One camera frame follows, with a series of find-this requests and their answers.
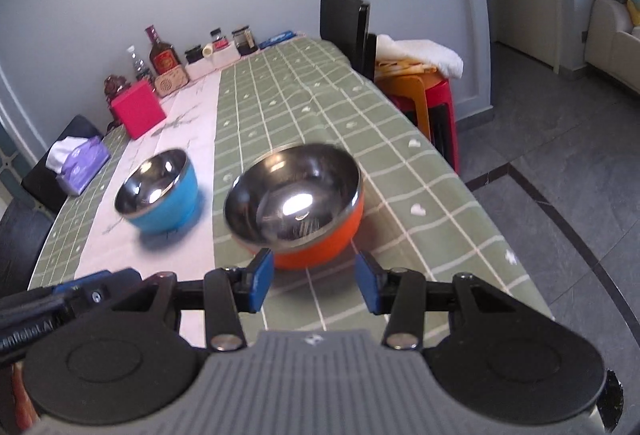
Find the yellow cushion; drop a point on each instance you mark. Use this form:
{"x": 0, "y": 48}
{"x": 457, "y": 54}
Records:
{"x": 634, "y": 12}

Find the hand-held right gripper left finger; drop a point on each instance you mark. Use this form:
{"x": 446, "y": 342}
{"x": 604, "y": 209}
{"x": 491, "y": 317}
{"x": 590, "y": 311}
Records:
{"x": 262, "y": 280}

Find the dark glass jar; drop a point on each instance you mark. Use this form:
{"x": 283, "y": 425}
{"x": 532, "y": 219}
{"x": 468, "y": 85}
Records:
{"x": 243, "y": 41}

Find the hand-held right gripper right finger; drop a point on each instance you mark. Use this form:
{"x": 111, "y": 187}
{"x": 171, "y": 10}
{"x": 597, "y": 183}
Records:
{"x": 367, "y": 282}

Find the pink printed table runner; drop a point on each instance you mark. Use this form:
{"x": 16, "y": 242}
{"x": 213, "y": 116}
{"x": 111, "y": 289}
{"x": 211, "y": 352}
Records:
{"x": 197, "y": 125}

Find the black chair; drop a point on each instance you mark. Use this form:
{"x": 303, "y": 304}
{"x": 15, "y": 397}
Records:
{"x": 45, "y": 185}
{"x": 340, "y": 25}
{"x": 20, "y": 240}

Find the small cream cup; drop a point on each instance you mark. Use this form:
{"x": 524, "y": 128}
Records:
{"x": 208, "y": 50}

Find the orange steel-lined bowl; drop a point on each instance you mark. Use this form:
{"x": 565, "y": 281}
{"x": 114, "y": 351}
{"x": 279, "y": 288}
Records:
{"x": 320, "y": 245}

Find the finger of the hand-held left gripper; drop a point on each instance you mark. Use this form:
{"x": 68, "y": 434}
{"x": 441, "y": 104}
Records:
{"x": 105, "y": 295}
{"x": 82, "y": 282}

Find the dark liquor bottle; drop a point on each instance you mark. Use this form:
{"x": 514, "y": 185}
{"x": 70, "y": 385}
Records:
{"x": 162, "y": 55}

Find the white towel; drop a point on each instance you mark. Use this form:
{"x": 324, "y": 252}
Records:
{"x": 420, "y": 52}

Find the red plastic stool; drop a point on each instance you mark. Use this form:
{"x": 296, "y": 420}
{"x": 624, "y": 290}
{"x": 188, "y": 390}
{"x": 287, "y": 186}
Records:
{"x": 442, "y": 115}

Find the wooden radio box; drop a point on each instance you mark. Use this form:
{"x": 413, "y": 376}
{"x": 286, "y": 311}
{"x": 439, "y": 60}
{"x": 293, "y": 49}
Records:
{"x": 171, "y": 82}

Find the blue steel-lined bowl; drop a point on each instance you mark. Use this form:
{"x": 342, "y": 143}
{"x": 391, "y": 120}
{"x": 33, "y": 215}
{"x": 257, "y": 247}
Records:
{"x": 170, "y": 215}

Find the brown figurine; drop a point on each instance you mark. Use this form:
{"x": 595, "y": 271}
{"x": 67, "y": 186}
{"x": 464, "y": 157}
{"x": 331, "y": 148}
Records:
{"x": 114, "y": 87}

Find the pink box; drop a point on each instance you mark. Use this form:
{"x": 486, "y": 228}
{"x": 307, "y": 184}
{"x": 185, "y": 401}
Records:
{"x": 137, "y": 112}

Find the black lidded jar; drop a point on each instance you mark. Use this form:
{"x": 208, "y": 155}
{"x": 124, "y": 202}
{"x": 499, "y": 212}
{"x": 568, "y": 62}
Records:
{"x": 193, "y": 55}

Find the glass panel door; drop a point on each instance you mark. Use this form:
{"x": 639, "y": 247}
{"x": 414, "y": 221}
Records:
{"x": 7, "y": 155}

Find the red label jar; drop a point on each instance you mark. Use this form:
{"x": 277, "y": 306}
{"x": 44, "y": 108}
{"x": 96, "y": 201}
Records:
{"x": 218, "y": 40}

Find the purple tissue pack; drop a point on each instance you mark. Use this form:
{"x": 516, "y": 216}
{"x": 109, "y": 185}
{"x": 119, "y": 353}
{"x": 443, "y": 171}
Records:
{"x": 82, "y": 165}

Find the beige sofa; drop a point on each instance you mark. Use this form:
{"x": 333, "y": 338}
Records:
{"x": 610, "y": 50}

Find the clear water bottle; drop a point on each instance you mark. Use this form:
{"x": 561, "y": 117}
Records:
{"x": 137, "y": 65}

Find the blue packet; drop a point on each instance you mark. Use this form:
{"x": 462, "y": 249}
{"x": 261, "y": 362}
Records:
{"x": 276, "y": 39}

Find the white holder box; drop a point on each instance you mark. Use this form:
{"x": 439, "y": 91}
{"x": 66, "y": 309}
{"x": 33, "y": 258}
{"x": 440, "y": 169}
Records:
{"x": 200, "y": 69}

